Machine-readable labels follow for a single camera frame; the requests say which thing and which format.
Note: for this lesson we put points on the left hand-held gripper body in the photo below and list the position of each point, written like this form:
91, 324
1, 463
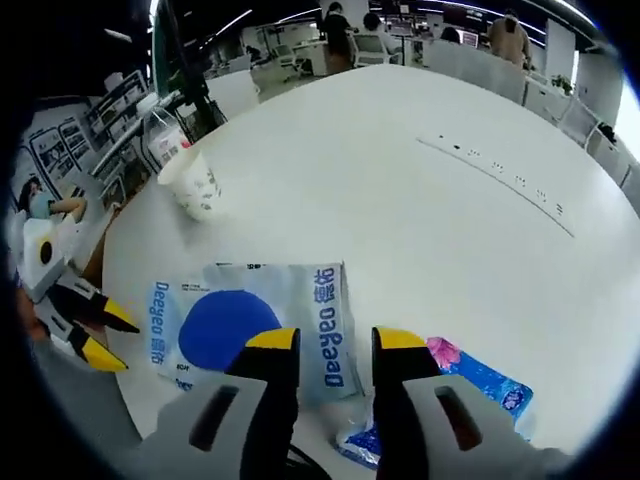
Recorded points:
47, 250

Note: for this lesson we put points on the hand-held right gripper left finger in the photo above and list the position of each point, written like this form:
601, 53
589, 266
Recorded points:
270, 400

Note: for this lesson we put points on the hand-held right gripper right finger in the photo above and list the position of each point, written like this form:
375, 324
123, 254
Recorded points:
405, 400

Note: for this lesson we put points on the blue flowered tissue pack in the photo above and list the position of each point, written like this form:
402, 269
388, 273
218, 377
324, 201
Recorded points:
480, 380

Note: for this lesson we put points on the blue plastic packet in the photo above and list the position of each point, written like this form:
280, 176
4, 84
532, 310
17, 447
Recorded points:
225, 285

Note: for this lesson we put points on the white paper cup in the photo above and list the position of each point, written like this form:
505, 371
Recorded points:
195, 190

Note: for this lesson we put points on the clear plastic water bottle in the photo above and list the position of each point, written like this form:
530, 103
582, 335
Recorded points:
167, 140

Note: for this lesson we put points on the person's left hand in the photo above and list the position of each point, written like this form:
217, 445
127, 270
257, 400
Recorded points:
32, 325

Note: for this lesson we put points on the white table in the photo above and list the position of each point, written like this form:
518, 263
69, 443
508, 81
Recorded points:
400, 225

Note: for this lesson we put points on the black tripod stand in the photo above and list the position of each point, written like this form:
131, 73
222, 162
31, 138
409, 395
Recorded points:
197, 85

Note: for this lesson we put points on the large display screen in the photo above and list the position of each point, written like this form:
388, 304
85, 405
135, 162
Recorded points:
158, 45

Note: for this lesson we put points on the white office chair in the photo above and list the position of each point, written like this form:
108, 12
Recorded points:
287, 56
375, 50

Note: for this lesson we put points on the white desk partition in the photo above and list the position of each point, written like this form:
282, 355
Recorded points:
475, 70

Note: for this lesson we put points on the green potted plant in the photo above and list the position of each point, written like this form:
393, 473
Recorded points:
562, 85

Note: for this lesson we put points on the wall poster board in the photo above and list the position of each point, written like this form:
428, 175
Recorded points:
62, 145

